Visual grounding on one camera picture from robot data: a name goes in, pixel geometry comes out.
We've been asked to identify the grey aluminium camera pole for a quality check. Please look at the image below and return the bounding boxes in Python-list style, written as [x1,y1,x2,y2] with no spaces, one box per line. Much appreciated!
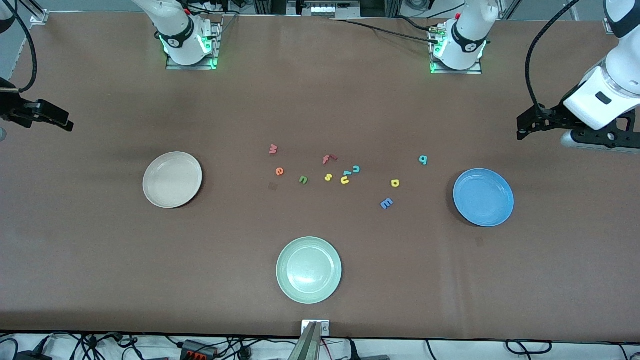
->
[288,322,321,360]

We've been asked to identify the pale green round plate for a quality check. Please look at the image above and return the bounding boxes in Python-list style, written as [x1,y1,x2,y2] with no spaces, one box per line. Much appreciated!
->
[276,236,343,305]

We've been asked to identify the aluminium frame profile with bracket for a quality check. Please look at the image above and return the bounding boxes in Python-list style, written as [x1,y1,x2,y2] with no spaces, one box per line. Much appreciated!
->
[20,0,49,26]

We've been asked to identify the slanted aluminium frame profile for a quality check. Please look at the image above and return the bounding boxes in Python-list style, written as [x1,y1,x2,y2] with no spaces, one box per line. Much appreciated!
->
[497,0,521,21]

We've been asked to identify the black looped floor cable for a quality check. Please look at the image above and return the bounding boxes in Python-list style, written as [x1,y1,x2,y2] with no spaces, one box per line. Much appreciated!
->
[505,340,553,356]

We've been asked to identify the small metal clamp bracket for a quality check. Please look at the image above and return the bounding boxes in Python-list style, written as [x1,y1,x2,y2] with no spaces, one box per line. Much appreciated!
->
[301,320,331,337]

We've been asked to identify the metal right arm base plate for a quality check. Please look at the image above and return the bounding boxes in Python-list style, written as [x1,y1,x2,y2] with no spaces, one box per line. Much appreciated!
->
[166,15,221,71]

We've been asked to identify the beige round plate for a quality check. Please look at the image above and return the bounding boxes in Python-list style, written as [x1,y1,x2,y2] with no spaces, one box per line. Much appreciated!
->
[142,151,204,209]

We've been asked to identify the black orange power strip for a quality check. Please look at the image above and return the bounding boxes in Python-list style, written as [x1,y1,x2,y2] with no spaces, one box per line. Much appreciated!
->
[180,340,219,360]

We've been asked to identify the short black table cable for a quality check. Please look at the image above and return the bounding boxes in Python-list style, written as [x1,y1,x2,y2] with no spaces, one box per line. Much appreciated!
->
[395,16,437,32]

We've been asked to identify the blue round plate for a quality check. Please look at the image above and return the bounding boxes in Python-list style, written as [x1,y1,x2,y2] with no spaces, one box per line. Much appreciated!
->
[453,168,515,228]

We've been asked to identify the long black table cable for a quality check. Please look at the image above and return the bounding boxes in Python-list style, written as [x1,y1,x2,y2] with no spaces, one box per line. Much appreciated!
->
[330,18,441,45]

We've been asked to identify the grey terminal block device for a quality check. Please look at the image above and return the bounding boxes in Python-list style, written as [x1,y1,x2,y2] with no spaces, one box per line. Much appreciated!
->
[300,0,362,20]

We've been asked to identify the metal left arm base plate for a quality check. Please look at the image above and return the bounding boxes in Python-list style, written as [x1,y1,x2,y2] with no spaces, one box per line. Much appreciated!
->
[430,25,483,76]

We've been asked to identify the brown table cover mat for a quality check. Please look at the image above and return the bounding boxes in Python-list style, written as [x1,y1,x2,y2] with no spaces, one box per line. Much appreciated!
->
[0,11,640,343]

